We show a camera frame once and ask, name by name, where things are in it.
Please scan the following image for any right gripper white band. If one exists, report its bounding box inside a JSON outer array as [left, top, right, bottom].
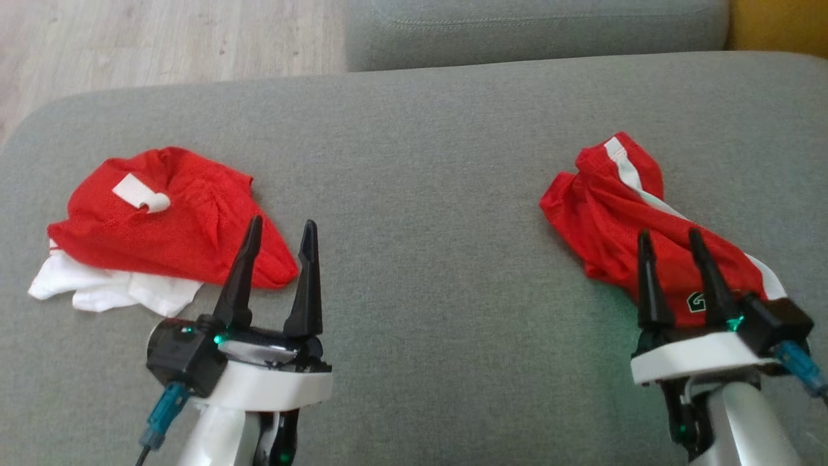
[[631, 228, 787, 387]]

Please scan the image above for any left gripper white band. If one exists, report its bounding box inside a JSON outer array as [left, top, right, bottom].
[[194, 216, 334, 412]]

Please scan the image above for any red white basketball jersey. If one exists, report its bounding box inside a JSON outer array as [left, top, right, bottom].
[[28, 147, 300, 318]]

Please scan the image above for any red shorts white waistband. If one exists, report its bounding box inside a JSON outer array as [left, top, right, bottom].
[[539, 132, 789, 328]]

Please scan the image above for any grey sofa back cushion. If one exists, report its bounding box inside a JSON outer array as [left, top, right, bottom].
[[345, 0, 730, 72]]

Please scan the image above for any right black cable blue plug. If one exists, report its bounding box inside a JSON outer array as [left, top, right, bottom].
[[775, 342, 828, 405]]

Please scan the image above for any grey sofa seat cushion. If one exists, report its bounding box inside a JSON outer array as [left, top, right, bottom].
[[0, 52, 828, 466]]

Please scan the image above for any yellow cushion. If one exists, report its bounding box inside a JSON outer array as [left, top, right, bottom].
[[728, 0, 828, 59]]

